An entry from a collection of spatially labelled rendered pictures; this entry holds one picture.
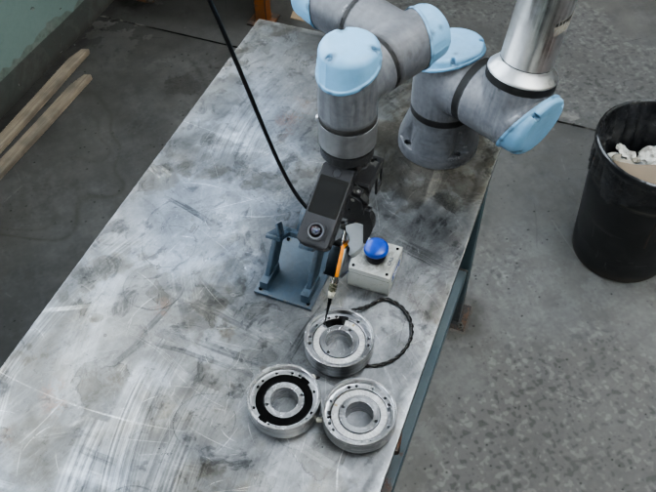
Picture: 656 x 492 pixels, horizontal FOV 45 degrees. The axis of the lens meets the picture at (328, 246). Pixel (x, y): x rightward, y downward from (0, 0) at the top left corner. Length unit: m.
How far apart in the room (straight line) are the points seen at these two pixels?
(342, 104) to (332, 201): 0.15
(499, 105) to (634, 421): 1.12
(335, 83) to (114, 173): 1.82
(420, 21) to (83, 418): 0.72
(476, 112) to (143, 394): 0.69
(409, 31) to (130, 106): 2.02
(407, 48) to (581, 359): 1.42
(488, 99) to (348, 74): 0.44
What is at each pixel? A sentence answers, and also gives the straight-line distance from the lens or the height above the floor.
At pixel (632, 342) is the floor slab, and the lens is 2.33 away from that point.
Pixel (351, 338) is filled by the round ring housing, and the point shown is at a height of 0.83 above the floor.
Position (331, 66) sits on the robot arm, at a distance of 0.93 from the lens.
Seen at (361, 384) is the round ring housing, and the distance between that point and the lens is 1.17.
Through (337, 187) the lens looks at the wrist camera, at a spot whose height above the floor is 1.09.
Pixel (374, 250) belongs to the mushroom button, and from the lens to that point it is 1.25.
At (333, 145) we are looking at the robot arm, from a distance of 1.00.
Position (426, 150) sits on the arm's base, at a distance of 1.47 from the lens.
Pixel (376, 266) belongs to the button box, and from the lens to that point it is 1.27.
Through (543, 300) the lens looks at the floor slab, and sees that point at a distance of 2.34.
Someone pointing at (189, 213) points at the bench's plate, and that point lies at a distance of 1.43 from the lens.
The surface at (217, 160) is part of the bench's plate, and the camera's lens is 1.51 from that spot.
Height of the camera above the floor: 1.84
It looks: 50 degrees down
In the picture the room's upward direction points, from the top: 1 degrees counter-clockwise
